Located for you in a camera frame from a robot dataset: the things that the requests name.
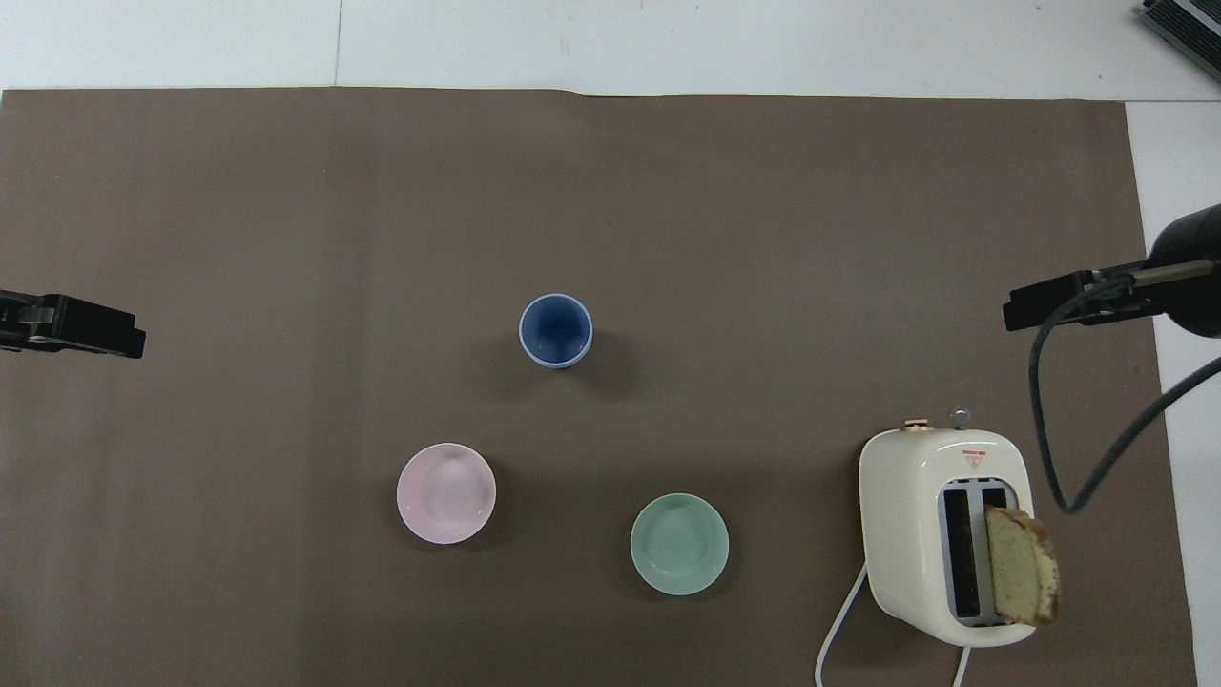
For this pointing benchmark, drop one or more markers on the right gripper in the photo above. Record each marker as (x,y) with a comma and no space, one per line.
(1192,305)

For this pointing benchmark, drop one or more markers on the slice of bread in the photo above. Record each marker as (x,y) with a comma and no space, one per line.
(1021,568)

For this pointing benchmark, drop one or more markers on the cream white toaster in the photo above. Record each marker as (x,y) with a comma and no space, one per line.
(906,534)

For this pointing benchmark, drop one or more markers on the green plate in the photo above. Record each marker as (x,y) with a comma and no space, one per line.
(679,544)

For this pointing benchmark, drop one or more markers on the blue cup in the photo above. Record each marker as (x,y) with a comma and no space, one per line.
(555,329)

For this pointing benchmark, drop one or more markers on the pink plate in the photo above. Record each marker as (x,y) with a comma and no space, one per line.
(445,493)

